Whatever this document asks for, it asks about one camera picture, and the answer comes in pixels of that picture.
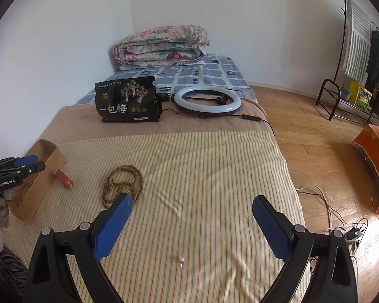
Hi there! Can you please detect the brown wooden bead necklace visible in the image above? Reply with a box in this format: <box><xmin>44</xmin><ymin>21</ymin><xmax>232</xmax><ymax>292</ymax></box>
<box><xmin>101</xmin><ymin>163</ymin><xmax>145</xmax><ymax>209</ymax></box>

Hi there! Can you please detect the open cardboard box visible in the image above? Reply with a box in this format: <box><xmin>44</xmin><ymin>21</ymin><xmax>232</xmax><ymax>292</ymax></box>
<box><xmin>9</xmin><ymin>139</ymin><xmax>66</xmax><ymax>224</ymax></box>

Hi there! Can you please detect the white power strip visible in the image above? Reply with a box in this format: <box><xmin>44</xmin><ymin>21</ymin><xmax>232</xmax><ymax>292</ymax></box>
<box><xmin>336</xmin><ymin>226</ymin><xmax>366</xmax><ymax>250</ymax></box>

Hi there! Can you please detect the brown bed cover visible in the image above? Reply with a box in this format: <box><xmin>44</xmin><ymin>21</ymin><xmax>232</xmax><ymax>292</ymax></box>
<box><xmin>41</xmin><ymin>99</ymin><xmax>275</xmax><ymax>144</ymax></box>

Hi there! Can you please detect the striped yellow bed blanket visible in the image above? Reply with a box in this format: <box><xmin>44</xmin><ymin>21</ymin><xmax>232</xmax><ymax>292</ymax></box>
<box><xmin>4</xmin><ymin>131</ymin><xmax>305</xmax><ymax>302</ymax></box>

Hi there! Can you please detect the black snack bag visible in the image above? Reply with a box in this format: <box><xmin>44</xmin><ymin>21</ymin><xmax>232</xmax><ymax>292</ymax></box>
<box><xmin>95</xmin><ymin>76</ymin><xmax>163</xmax><ymax>122</ymax></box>

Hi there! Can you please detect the black clothes rack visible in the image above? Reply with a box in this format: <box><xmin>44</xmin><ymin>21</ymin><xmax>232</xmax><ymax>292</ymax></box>
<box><xmin>316</xmin><ymin>0</ymin><xmax>379</xmax><ymax>126</ymax></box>

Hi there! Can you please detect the yellow crate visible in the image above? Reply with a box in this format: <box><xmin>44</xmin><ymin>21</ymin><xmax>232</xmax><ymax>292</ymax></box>
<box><xmin>348</xmin><ymin>81</ymin><xmax>372</xmax><ymax>111</ymax></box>

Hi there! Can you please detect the folded floral quilt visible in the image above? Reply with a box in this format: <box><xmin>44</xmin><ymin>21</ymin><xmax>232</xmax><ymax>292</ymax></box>
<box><xmin>113</xmin><ymin>25</ymin><xmax>210</xmax><ymax>68</ymax></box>

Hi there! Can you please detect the blue checkered bed sheet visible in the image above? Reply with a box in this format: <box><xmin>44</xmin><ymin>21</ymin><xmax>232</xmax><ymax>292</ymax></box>
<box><xmin>74</xmin><ymin>55</ymin><xmax>260</xmax><ymax>106</ymax></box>

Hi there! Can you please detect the striped hanging towel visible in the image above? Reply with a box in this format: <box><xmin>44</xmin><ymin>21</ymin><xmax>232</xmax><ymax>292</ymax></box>
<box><xmin>342</xmin><ymin>0</ymin><xmax>372</xmax><ymax>84</ymax></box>

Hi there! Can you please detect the red strap wristwatch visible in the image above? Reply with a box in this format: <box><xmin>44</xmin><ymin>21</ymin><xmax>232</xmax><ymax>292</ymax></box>
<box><xmin>55</xmin><ymin>169</ymin><xmax>74</xmax><ymax>189</ymax></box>

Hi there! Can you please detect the ring light black cable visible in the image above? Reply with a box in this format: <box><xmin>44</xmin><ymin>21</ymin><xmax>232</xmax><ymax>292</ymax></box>
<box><xmin>158</xmin><ymin>94</ymin><xmax>276</xmax><ymax>135</ymax></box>

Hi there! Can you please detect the white ring light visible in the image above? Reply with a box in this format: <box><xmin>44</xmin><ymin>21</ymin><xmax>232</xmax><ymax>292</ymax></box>
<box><xmin>173</xmin><ymin>86</ymin><xmax>242</xmax><ymax>117</ymax></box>

